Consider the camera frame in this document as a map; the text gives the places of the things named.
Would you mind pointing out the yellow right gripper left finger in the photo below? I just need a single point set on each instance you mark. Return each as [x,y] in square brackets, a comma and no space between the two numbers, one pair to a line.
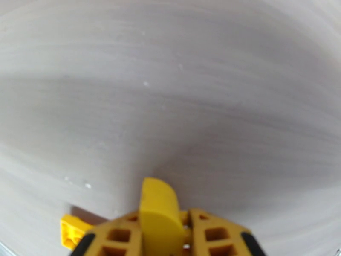
[114,236]

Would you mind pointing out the yellow rounded lego brick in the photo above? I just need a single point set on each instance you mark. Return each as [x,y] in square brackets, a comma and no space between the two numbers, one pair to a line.
[159,210]

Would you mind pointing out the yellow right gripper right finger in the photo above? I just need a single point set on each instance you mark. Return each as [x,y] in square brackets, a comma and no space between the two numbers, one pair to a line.
[221,236]

